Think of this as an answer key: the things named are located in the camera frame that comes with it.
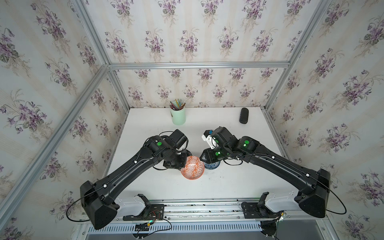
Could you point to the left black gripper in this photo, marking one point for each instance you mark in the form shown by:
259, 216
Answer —
184, 157

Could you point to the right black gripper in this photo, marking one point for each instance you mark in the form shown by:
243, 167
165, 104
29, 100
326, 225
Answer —
206, 154

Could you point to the blue damask patterned bowl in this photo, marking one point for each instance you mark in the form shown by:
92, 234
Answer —
212, 166

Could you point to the red patterned bowl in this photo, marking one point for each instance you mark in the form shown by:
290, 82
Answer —
193, 169

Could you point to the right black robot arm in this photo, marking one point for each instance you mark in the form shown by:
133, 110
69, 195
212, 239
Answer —
313, 186

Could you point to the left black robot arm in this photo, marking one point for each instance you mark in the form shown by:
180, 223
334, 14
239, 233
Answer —
98, 199

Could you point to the light green cup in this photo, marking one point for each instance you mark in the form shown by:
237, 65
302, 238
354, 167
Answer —
179, 116

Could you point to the colourful straws bundle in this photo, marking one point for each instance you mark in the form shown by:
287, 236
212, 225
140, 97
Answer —
177, 105

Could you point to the black oblong case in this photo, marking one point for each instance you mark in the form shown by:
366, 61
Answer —
244, 116

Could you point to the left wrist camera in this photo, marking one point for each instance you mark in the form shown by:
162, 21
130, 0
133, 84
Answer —
177, 140

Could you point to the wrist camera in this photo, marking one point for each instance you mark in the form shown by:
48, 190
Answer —
177, 140
217, 136

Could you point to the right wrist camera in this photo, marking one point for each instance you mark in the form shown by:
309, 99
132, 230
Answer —
217, 136

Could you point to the aluminium mounting rail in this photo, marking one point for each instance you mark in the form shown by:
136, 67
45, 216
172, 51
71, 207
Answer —
199, 210

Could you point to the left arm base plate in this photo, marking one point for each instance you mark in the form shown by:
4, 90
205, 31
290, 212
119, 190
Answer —
150, 212

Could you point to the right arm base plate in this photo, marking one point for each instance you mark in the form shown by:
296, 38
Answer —
253, 211

